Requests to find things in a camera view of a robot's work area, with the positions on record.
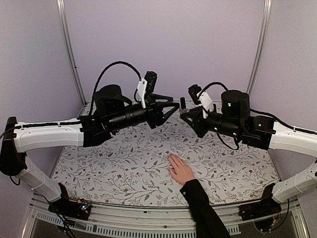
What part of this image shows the black sleeved forearm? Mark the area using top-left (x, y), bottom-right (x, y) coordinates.
top-left (180, 179), bottom-right (230, 238)

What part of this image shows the left aluminium frame post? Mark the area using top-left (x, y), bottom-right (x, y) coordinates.
top-left (56, 0), bottom-right (87, 106)

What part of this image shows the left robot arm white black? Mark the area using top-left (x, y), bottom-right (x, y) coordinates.
top-left (0, 84), bottom-right (179, 215)

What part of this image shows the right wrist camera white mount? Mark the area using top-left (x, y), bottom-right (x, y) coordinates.
top-left (188, 84), bottom-right (215, 119)

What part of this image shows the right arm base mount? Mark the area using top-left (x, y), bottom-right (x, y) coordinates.
top-left (238, 183), bottom-right (281, 221)

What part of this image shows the front aluminium slotted rail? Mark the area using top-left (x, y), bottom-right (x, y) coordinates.
top-left (21, 195), bottom-right (310, 238)

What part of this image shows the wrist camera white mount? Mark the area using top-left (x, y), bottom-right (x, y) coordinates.
top-left (134, 71), bottom-right (157, 109)
top-left (188, 84), bottom-right (215, 119)

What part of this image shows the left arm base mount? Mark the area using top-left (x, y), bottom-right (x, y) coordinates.
top-left (48, 182), bottom-right (92, 221)

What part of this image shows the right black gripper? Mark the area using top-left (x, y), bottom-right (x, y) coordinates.
top-left (181, 106), bottom-right (242, 139)

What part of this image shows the floral patterned table mat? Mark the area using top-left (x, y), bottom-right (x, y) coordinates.
top-left (53, 113), bottom-right (279, 207)

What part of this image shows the person's bare hand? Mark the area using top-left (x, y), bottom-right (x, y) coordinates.
top-left (168, 154), bottom-right (195, 185)

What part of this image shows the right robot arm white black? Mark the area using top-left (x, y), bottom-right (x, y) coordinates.
top-left (180, 86), bottom-right (317, 157)

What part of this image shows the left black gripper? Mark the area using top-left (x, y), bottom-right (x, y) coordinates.
top-left (108, 93), bottom-right (181, 132)

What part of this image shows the right aluminium frame post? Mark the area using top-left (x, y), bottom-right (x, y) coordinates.
top-left (246, 0), bottom-right (272, 95)

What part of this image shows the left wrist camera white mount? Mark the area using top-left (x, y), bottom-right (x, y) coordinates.
top-left (134, 71), bottom-right (157, 109)

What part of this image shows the black nail polish cap brush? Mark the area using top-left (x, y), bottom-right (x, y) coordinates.
top-left (180, 97), bottom-right (186, 110)

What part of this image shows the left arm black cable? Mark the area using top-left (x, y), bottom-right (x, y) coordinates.
top-left (90, 61), bottom-right (143, 115)

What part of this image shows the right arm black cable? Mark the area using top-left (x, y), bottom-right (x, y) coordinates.
top-left (202, 81), bottom-right (228, 97)

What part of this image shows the aluminium frame post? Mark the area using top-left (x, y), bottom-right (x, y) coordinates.
top-left (246, 0), bottom-right (272, 95)
top-left (56, 0), bottom-right (87, 106)

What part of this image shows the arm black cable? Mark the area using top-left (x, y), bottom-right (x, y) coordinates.
top-left (202, 81), bottom-right (228, 97)
top-left (90, 61), bottom-right (143, 115)

